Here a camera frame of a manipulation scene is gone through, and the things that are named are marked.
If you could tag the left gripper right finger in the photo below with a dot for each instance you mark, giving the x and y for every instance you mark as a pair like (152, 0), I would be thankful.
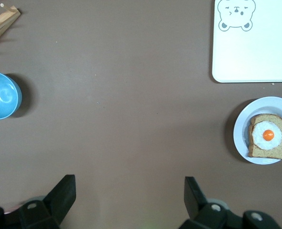
(198, 210)

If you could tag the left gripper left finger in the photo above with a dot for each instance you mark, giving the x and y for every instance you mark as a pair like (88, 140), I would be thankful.
(57, 202)

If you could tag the round white plate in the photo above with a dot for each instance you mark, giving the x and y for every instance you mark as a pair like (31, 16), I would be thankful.
(241, 128)

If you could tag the brown bread slice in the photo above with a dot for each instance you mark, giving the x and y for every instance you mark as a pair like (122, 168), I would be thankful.
(274, 152)

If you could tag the fried egg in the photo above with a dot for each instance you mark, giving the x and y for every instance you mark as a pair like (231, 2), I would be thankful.
(267, 134)

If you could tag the blue bowl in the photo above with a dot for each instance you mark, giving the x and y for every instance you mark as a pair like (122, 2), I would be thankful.
(2, 95)

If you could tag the cream tray with bear print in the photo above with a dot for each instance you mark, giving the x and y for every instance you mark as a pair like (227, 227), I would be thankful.
(250, 52)

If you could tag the wooden cup rack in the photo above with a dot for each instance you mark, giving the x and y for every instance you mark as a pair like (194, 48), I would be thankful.
(4, 21)

